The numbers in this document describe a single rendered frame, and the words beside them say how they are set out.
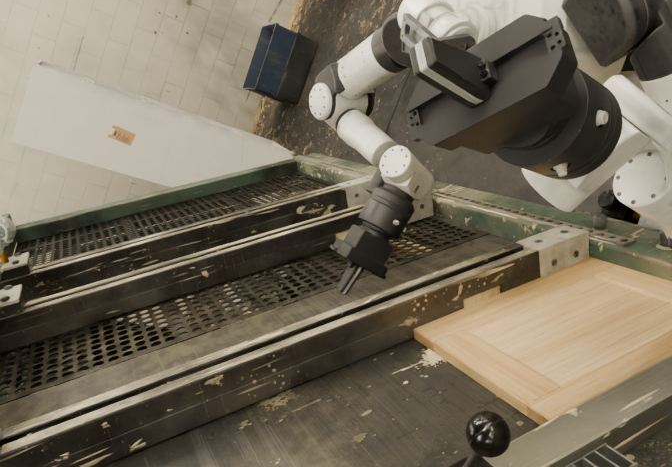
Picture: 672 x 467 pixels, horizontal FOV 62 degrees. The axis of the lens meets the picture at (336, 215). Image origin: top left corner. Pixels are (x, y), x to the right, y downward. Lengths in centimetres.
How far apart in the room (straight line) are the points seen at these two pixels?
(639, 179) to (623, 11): 17
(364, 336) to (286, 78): 434
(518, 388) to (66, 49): 547
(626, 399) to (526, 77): 46
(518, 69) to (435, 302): 61
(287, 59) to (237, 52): 106
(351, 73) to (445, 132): 75
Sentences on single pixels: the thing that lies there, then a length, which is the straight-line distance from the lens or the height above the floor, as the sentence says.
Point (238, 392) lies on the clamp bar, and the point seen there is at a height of 150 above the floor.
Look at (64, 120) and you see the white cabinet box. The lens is 455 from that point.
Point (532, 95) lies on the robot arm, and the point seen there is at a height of 157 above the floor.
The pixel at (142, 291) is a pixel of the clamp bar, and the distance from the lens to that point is 131.
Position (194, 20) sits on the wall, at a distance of 599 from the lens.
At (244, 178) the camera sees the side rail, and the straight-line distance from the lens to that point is 234.
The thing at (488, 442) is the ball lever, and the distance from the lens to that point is 51.
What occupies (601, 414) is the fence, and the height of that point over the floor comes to 123.
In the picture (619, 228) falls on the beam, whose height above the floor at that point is 83.
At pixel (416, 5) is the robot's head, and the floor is 145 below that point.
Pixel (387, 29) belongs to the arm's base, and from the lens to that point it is 103.
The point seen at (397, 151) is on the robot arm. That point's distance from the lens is 105.
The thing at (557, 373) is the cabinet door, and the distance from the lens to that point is 83.
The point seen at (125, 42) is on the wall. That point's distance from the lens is 591.
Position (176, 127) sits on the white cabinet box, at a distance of 460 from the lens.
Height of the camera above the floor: 182
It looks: 28 degrees down
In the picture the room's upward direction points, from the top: 73 degrees counter-clockwise
